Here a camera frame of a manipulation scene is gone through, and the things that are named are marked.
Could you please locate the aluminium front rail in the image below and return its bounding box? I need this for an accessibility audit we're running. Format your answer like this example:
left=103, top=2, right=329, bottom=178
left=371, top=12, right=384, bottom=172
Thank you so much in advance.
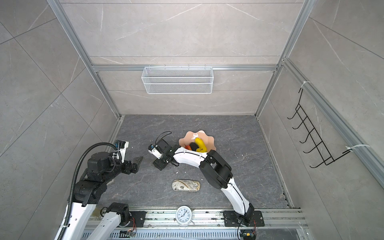
left=104, top=207, right=313, bottom=240

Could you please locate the black corrugated cable conduit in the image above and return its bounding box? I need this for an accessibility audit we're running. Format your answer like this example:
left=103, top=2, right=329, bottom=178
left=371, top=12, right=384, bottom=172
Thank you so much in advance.
left=56, top=141, right=118, bottom=240

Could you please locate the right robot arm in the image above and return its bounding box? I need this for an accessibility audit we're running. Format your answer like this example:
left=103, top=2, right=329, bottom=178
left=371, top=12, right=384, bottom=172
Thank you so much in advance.
left=148, top=140, right=255, bottom=225

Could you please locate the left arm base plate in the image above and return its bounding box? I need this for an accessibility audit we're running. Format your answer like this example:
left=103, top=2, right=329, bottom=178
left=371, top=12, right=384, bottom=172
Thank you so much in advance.
left=101, top=211, right=147, bottom=228

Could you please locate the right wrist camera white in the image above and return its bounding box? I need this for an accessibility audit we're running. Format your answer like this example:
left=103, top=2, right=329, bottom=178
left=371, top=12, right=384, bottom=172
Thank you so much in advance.
left=148, top=144, right=162, bottom=159

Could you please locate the white round clock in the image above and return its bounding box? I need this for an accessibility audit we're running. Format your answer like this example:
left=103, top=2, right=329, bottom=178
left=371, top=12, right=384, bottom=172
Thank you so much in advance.
left=176, top=206, right=193, bottom=227

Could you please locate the white wire mesh basket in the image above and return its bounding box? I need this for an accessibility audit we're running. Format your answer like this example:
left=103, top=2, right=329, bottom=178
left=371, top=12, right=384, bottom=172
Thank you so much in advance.
left=142, top=66, right=214, bottom=94

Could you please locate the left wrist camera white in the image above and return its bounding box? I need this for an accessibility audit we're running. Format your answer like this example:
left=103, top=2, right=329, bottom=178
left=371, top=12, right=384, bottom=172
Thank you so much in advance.
left=115, top=140, right=129, bottom=163

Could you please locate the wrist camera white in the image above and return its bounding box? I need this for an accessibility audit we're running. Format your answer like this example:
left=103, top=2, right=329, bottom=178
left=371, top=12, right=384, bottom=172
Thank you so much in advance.
left=115, top=140, right=129, bottom=163
left=148, top=144, right=162, bottom=159

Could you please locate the pink scalloped fruit bowl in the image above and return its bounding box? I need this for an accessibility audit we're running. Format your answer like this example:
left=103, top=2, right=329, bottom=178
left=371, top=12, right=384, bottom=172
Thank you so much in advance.
left=179, top=130, right=217, bottom=152

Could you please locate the black fake avocado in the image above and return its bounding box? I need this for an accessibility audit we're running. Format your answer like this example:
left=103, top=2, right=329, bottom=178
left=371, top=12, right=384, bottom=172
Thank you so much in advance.
left=189, top=142, right=199, bottom=152

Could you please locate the black wire hook rack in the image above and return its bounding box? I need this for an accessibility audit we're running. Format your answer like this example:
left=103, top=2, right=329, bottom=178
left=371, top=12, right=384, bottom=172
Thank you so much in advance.
left=287, top=89, right=352, bottom=169

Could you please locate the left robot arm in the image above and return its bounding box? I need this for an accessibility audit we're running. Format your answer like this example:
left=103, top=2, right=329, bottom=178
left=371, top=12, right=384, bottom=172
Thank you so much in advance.
left=55, top=149, right=143, bottom=240

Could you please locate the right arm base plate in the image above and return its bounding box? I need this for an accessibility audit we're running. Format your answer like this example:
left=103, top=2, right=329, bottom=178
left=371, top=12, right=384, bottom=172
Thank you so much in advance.
left=223, top=211, right=265, bottom=227

